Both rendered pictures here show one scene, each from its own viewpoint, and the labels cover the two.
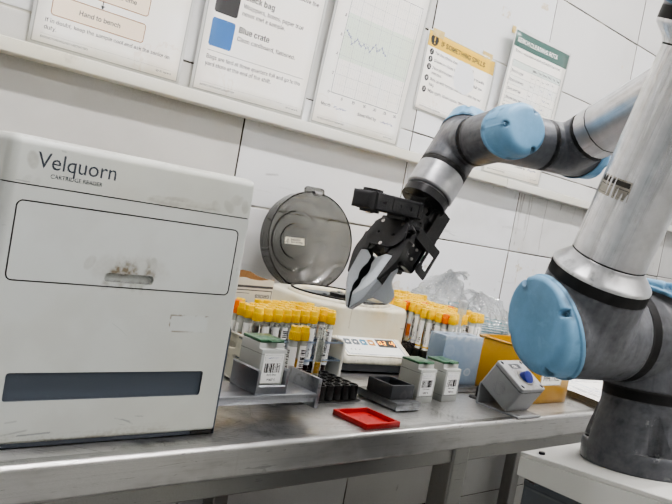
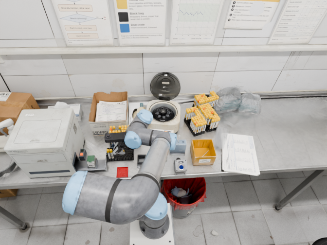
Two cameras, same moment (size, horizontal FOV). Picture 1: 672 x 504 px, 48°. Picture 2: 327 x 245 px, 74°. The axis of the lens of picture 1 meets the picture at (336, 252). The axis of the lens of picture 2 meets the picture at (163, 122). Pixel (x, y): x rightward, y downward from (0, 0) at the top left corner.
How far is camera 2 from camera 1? 1.31 m
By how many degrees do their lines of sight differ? 55
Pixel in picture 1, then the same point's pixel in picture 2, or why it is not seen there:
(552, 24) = not seen: outside the picture
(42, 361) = (33, 170)
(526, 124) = (131, 143)
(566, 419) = (200, 175)
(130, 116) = (103, 57)
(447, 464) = not seen: hidden behind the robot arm
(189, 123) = (122, 55)
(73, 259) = (28, 160)
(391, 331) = (170, 129)
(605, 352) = not seen: hidden behind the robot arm
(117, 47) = (91, 41)
